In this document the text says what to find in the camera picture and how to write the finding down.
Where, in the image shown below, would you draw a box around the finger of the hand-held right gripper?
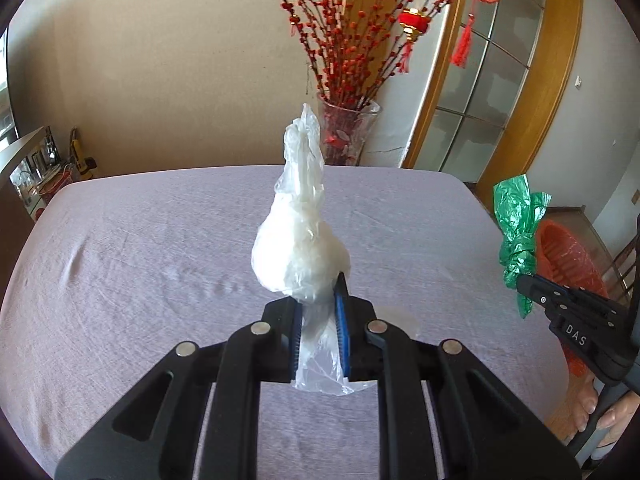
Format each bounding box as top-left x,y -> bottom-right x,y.
515,272 -> 572,320

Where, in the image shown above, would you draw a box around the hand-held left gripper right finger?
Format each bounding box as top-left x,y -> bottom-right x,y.
332,274 -> 583,480

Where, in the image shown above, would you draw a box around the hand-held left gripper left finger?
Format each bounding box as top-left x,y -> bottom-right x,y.
54,297 -> 305,480

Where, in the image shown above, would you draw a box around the green plastic bag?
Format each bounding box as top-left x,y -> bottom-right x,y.
492,175 -> 553,320

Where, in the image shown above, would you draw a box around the orange lined plastic basket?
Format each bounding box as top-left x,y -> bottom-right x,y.
532,219 -> 611,378

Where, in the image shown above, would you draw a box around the clear plastic bag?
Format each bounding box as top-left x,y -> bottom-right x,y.
250,102 -> 381,397

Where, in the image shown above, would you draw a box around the person's right hand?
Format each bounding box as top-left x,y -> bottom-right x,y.
580,375 -> 640,466

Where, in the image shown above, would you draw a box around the glass vase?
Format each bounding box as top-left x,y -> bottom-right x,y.
316,95 -> 382,167

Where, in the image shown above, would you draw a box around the wooden framed glass door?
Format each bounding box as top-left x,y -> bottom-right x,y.
402,0 -> 586,191

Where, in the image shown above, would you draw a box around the red tassel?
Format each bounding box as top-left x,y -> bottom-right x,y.
449,12 -> 476,68

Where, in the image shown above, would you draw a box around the yellow tool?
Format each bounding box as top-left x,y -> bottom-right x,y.
69,127 -> 97,181

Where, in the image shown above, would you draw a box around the red berry branches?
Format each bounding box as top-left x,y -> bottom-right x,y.
245,0 -> 458,111

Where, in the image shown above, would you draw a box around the red lantern ornament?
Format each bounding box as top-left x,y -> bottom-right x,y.
397,8 -> 432,73

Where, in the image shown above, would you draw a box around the cluttered side cabinet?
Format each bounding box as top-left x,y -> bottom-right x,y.
0,127 -> 76,226

